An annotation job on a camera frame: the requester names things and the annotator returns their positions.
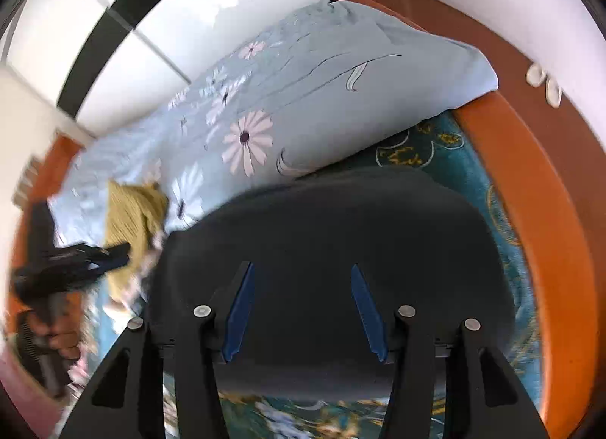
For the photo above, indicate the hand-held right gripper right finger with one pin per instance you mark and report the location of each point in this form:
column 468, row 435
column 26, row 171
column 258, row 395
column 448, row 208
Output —
column 367, row 309

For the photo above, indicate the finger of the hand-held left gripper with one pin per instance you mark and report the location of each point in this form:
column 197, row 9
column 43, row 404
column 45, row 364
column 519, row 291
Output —
column 111, row 256

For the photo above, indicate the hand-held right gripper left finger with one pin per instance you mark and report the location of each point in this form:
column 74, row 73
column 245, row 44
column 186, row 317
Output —
column 240, row 311

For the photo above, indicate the dark grey garment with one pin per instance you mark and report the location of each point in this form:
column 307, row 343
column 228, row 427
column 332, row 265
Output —
column 331, row 240

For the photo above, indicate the person's left hand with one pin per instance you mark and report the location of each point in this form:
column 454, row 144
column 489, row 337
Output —
column 59, row 325

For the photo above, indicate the mustard yellow knitted garment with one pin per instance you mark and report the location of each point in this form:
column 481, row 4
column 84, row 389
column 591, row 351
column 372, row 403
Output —
column 131, row 230

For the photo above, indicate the teal patterned bed sheet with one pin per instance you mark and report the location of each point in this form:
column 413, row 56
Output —
column 473, row 211

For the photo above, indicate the light blue floral quilt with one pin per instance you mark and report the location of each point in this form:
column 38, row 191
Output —
column 265, row 112

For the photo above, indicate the white wardrobe with black strip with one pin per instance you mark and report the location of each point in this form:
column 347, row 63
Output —
column 142, row 17

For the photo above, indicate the orange wooden bed frame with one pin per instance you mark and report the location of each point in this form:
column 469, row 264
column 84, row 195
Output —
column 544, row 230

